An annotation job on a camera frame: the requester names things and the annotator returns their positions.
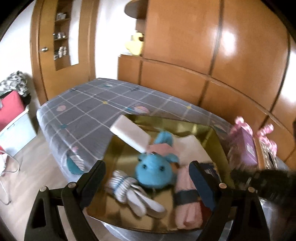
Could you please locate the wooden shelf cabinet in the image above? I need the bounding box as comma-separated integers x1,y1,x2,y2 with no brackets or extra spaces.
30,1,99,104

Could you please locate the patterned folded cloth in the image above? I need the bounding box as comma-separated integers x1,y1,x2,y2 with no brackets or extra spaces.
0,71,30,97

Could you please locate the wooden headboard wall panel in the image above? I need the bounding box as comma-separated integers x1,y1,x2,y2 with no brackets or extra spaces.
118,1,295,168

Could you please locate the purple box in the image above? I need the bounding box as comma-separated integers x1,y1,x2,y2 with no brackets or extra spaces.
227,128,258,170

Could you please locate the cream foam block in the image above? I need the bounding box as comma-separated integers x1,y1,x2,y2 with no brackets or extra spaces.
110,115,151,153

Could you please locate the red and white box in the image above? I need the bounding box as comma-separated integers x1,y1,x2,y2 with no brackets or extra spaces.
1,91,37,156

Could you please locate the pink spotted plush giraffe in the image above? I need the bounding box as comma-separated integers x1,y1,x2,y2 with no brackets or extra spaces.
229,116,278,156

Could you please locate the pink sock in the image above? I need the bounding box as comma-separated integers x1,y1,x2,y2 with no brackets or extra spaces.
175,165,203,230

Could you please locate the blue plush toy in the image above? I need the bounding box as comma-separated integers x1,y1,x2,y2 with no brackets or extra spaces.
135,131,179,189

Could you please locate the pink cloth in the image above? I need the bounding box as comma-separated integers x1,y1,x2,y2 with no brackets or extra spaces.
146,143,179,163

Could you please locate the grey patterned bed sheet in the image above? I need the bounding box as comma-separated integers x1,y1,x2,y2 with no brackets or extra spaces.
37,78,231,182

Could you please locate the yellow plush toy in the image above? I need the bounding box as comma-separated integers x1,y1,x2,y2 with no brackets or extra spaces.
126,32,144,56

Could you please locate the white cloth in box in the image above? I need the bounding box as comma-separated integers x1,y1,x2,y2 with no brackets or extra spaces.
173,135,213,166

